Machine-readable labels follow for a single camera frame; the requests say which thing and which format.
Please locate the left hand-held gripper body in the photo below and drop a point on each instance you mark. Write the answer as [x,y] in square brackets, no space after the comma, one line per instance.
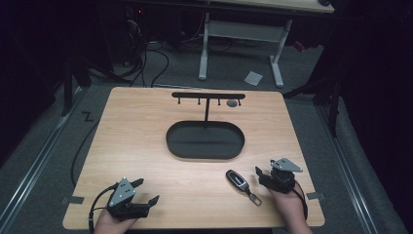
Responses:
[121,195]

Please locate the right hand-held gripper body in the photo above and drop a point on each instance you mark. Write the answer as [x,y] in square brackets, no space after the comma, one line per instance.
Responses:
[281,179]

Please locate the black car key fob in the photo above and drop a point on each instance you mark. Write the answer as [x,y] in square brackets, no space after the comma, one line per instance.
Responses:
[238,180]

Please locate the person's right hand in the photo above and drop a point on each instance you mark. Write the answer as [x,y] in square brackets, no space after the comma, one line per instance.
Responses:
[290,208]

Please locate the person's left hand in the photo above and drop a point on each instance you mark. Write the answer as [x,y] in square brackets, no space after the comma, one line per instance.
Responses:
[110,225]

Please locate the grey tape strip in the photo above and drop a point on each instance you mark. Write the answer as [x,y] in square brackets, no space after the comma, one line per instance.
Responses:
[315,195]
[76,200]

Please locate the black key stand with tray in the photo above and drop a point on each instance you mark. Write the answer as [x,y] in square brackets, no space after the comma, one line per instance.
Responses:
[204,141]

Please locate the grey round table grommet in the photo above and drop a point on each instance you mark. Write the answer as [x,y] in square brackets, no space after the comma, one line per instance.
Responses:
[232,103]

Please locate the black zigzag floor tape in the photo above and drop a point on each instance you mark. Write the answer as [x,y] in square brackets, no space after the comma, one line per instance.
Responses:
[87,116]

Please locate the grey paper sheet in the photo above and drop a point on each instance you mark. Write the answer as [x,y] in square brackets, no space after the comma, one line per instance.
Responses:
[253,78]

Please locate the black metal stand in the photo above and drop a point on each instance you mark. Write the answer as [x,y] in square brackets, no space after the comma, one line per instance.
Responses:
[69,84]
[328,97]

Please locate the small red object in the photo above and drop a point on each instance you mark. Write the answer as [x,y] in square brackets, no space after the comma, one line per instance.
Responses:
[299,46]

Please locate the white-legged desk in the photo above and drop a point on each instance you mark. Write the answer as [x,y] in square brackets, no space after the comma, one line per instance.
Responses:
[243,31]

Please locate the dark computer tower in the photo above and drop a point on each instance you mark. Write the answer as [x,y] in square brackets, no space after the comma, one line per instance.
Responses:
[133,32]

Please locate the aluminium floor rail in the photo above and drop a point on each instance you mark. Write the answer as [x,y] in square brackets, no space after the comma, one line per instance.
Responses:
[349,172]
[35,156]

